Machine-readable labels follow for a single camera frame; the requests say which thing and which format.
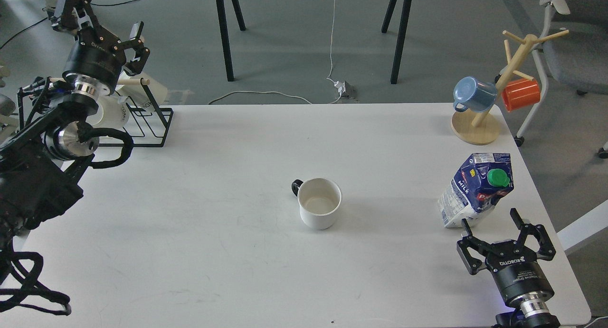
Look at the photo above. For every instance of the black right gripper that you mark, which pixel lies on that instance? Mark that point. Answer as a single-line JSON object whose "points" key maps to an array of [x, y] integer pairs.
{"points": [[517, 276]]}

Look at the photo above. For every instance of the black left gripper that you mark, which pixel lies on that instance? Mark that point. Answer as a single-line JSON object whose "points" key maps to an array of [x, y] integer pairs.
{"points": [[92, 54]]}

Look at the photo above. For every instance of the white mug black handle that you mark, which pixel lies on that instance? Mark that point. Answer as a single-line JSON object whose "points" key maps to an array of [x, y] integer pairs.
{"points": [[319, 199]]}

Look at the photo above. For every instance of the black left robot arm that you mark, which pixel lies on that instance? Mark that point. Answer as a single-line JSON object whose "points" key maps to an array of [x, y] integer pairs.
{"points": [[42, 165]]}

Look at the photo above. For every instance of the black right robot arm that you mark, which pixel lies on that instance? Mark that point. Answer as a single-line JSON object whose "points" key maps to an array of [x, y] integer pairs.
{"points": [[532, 311]]}

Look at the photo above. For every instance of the blue white milk carton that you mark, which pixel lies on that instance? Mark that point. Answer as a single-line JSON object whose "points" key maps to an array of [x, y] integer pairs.
{"points": [[476, 188]]}

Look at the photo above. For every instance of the cream mug on rack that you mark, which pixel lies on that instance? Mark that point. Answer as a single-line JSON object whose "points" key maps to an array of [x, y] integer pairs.
{"points": [[137, 93]]}

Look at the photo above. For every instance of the white mug with lettering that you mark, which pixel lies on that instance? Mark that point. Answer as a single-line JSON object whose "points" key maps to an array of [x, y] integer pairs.
{"points": [[112, 113]]}

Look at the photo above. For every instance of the black table leg left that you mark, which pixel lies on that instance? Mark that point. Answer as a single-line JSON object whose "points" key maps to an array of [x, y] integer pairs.
{"points": [[223, 28]]}

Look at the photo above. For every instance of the black table leg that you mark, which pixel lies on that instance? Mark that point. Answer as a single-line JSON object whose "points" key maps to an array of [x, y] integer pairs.
{"points": [[403, 27], [223, 28]]}

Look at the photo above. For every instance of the wooden mug tree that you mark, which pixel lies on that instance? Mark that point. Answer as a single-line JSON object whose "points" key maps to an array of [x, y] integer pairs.
{"points": [[479, 128]]}

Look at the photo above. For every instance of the orange mug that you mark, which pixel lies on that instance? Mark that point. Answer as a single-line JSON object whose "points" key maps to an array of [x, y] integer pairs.
{"points": [[521, 93]]}

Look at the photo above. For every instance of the blue mug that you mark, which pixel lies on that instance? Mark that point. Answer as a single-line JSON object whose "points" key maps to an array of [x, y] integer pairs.
{"points": [[472, 94]]}

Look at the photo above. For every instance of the white power adapter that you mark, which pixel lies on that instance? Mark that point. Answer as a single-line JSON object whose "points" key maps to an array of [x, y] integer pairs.
{"points": [[345, 90]]}

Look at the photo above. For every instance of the black table leg right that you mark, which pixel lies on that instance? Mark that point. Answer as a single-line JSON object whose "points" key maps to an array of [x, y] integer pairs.
{"points": [[403, 27]]}

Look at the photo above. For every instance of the black wire mug rack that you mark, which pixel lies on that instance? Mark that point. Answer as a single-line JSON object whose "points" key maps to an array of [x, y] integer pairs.
{"points": [[148, 129]]}

